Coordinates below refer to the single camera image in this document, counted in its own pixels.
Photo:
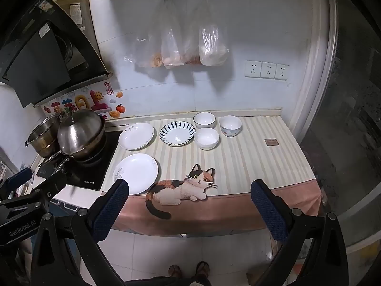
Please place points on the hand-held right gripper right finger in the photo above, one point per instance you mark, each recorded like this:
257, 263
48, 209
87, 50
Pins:
268, 211

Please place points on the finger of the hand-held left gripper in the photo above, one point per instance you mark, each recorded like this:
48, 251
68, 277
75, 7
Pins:
50, 184
18, 177

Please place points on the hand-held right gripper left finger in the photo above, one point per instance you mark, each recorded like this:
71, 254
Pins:
111, 205

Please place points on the white plate grey floral print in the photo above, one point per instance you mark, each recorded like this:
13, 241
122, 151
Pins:
137, 136
137, 172

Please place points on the white bowl black rim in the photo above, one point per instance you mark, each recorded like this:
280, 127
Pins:
204, 120
206, 138

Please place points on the blue striped plate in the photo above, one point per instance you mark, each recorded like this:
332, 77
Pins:
177, 133

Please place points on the black induction cooktop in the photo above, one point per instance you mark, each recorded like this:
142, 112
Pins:
89, 172

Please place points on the stainless steel pot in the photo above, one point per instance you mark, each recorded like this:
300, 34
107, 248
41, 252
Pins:
43, 138

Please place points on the steel frying pan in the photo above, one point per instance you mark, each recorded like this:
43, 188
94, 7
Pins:
92, 152

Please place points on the striped tablecloth pink border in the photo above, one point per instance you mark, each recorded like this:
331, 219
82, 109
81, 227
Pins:
244, 161

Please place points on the steel dome lid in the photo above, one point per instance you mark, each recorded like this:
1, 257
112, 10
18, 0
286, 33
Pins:
80, 132

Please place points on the person's right foot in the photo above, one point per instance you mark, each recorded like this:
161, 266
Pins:
203, 269

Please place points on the person's foot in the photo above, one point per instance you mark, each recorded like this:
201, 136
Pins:
174, 271
203, 269

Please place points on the person's left foot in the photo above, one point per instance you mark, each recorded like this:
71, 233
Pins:
174, 271

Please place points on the person's dark clothing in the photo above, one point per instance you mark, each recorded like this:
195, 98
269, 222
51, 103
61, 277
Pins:
166, 281

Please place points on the white bowl floral print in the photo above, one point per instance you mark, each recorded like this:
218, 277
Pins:
230, 125

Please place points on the black range hood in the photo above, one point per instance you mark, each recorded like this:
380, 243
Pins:
38, 59

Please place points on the clear plastic bag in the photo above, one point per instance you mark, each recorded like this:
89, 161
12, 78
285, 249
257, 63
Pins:
192, 44
148, 41
212, 47
172, 50

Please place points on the glass door white frame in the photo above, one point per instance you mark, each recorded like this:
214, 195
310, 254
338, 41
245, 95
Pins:
342, 110

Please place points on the white wall socket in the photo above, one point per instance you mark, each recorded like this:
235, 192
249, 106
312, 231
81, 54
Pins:
268, 70
253, 68
282, 71

